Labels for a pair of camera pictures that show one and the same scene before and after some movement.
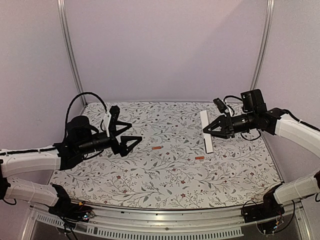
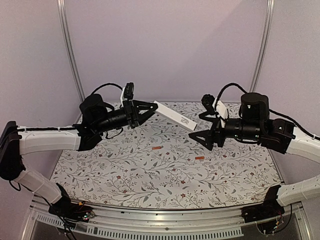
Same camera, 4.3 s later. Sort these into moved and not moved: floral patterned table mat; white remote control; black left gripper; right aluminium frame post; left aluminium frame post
Moved: black left gripper; white remote control
Not moved: left aluminium frame post; right aluminium frame post; floral patterned table mat
